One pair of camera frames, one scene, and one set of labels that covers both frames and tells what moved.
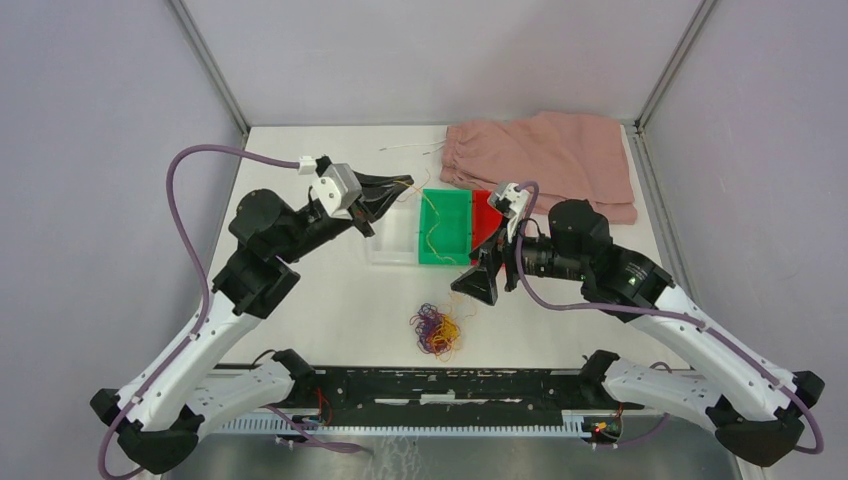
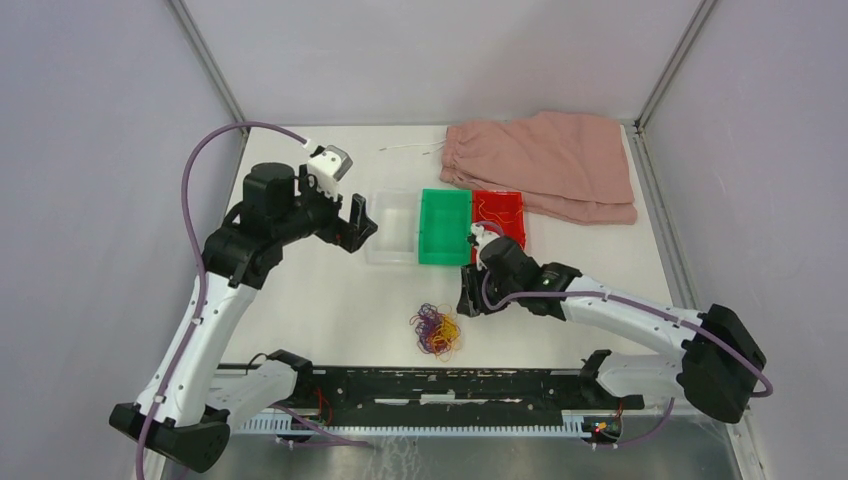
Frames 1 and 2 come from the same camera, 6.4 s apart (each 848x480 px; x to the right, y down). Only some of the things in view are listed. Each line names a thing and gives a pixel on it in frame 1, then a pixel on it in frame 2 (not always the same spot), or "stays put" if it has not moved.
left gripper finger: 378,208 -> 359,219
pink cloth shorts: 568,156 stays put
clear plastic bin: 396,238 stays put
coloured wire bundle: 438,329 stays put
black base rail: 453,387 stays put
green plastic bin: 445,226 stays put
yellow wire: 437,216 -> 493,214
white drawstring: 441,144 stays put
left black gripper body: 356,216 -> 323,215
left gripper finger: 369,180 -> 351,237
